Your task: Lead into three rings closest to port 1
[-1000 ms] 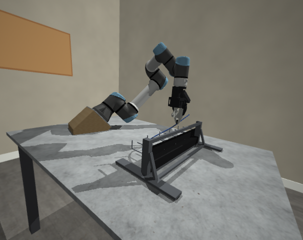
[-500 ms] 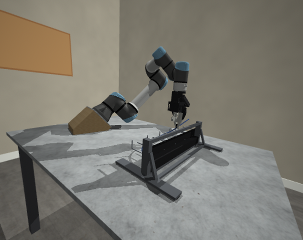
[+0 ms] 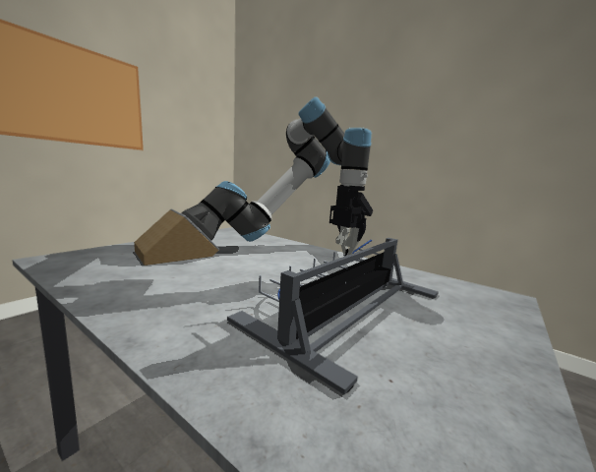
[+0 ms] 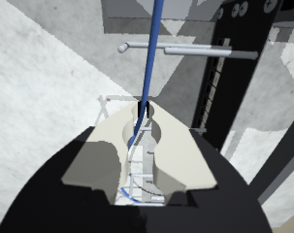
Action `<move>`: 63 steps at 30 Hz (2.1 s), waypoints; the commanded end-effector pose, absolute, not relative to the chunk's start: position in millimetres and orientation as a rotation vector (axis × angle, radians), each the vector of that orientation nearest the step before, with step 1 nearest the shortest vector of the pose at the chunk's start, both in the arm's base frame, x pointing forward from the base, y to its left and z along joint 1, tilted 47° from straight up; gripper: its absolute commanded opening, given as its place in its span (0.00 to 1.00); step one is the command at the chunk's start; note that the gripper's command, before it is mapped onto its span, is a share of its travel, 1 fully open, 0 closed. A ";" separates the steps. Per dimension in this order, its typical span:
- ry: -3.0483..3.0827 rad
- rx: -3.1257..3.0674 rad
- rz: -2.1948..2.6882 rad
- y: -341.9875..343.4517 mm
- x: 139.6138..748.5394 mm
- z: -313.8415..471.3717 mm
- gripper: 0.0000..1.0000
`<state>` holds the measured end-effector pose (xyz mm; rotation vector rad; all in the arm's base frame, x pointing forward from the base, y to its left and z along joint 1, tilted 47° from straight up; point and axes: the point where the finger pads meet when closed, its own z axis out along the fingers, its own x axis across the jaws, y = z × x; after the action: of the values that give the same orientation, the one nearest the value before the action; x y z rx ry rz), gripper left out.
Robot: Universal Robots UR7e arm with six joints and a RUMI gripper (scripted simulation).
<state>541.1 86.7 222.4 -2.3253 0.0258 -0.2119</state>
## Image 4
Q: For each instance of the blue cable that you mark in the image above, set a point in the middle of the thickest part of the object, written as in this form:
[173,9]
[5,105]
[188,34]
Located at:
[154,29]

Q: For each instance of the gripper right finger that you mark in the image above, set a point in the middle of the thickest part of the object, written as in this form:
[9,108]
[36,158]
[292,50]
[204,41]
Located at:
[184,161]

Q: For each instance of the dark grey free-standing rack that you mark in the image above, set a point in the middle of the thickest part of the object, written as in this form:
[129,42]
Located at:
[239,25]

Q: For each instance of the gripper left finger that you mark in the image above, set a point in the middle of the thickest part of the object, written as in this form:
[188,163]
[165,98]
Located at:
[95,159]

